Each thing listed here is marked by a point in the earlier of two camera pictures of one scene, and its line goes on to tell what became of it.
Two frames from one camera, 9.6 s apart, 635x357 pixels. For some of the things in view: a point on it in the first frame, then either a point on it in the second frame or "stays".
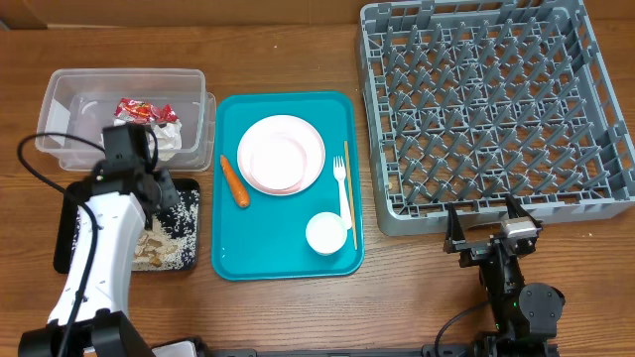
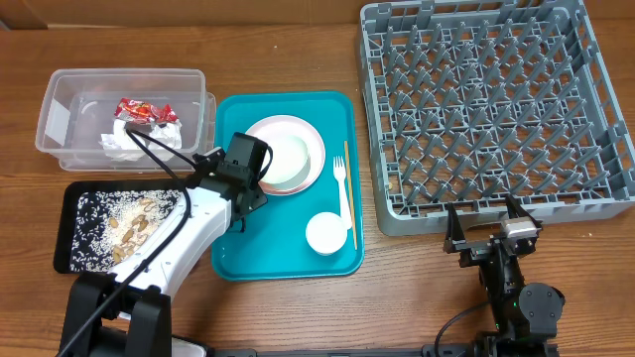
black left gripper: [172, 192] -> [263, 198]
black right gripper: [481, 250] stays
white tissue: [169, 140] stays
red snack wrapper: [140, 113] stays
